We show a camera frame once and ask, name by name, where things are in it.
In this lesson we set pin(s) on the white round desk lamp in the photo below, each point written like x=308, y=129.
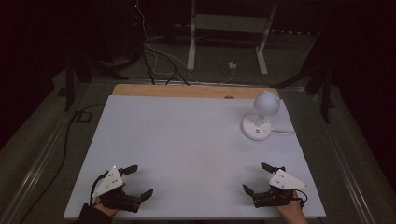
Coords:
x=264, y=105

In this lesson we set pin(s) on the person's left hand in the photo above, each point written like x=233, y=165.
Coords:
x=106, y=210

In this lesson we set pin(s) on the person's right hand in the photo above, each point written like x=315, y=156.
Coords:
x=292, y=211

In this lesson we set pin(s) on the black square floor box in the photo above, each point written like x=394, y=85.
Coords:
x=84, y=117

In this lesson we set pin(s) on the white table mat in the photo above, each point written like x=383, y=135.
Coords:
x=186, y=149

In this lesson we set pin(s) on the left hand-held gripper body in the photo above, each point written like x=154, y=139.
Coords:
x=109, y=182

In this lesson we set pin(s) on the white plug adapter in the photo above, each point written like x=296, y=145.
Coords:
x=232, y=65

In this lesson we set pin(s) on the black tripod stand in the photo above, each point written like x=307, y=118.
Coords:
x=323, y=81
x=77, y=71

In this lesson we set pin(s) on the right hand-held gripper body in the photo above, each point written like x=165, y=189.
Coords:
x=286, y=182

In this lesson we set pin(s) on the white metal stand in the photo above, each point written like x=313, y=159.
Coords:
x=229, y=23

